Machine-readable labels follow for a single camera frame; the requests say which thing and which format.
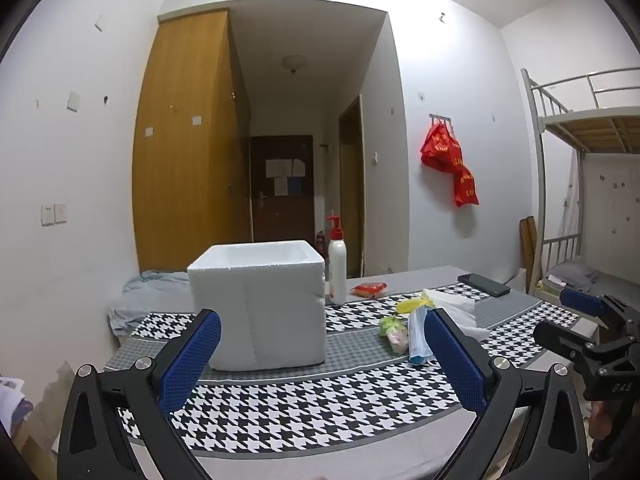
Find white foam box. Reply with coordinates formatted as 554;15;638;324
187;240;327;372

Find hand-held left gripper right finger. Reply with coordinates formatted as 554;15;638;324
422;308;591;480

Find dark brown entrance door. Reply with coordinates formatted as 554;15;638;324
250;135;315;242

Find white metal bunk bed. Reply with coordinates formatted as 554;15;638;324
520;67;640;297

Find wooden side door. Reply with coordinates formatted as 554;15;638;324
338;95;366;278

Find red snack packet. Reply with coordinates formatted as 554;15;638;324
351;281;389;299

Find blue face mask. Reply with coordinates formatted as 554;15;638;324
407;307;436;364

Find white pump lotion bottle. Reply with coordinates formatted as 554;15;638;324
326;216;348;307

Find black smartphone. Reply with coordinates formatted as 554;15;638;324
457;273;511;297

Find green plastic bag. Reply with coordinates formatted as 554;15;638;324
378;314;410;353

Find wooden boards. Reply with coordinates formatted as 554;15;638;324
519;216;539;293

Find wooden wardrobe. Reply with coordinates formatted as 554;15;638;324
131;8;252;272

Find crumpled blue-grey sheet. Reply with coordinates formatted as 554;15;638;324
107;270;191;336

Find grey bedding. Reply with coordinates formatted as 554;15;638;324
546;257;599;291

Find pile of papers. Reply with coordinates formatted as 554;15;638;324
0;376;34;438

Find houndstooth blanket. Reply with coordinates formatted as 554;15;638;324
102;265;601;480

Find yellow cloth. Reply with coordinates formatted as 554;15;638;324
396;296;436;315

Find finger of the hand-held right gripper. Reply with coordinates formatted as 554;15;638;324
559;287;640;332
532;320;610;362

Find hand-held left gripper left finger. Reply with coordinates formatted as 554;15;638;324
57;308;223;480

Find red plastic bag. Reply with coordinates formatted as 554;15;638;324
420;122;463;171
452;164;480;207

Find white plastic bag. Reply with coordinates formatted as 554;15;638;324
422;287;493;342

